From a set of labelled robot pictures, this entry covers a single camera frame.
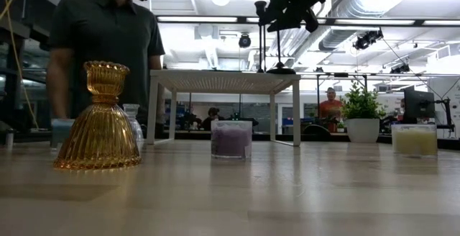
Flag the amber ribbed glass candle holder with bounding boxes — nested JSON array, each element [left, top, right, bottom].
[[53, 60, 142, 171]]

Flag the person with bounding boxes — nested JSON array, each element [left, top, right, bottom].
[[201, 106, 226, 132], [318, 87, 344, 132], [45, 0, 167, 138]]

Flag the black aluminium table frame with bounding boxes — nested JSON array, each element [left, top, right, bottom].
[[0, 127, 460, 151]]

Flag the blue candle in glass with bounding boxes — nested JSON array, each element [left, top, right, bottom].
[[50, 118, 77, 150]]

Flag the white perforated metal shelf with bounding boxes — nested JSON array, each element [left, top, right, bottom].
[[146, 69, 303, 148]]

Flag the black ceiling spot lamp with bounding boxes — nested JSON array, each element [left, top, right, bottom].
[[390, 63, 411, 75], [238, 33, 252, 49], [351, 29, 385, 52]]

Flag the clear glass candle holder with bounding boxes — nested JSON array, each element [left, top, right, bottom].
[[121, 103, 145, 153]]

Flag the green plant in white pot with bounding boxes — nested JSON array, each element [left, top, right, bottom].
[[339, 81, 388, 144]]

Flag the purple candle in glass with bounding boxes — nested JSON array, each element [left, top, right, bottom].
[[210, 119, 254, 160]]

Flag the LED light strip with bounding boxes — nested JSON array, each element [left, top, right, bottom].
[[333, 19, 416, 26], [422, 19, 460, 27], [157, 16, 238, 23]]

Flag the black computer monitor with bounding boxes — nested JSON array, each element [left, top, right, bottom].
[[402, 86, 436, 120]]

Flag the yellow candle in glass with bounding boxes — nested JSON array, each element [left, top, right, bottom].
[[390, 123, 438, 157]]

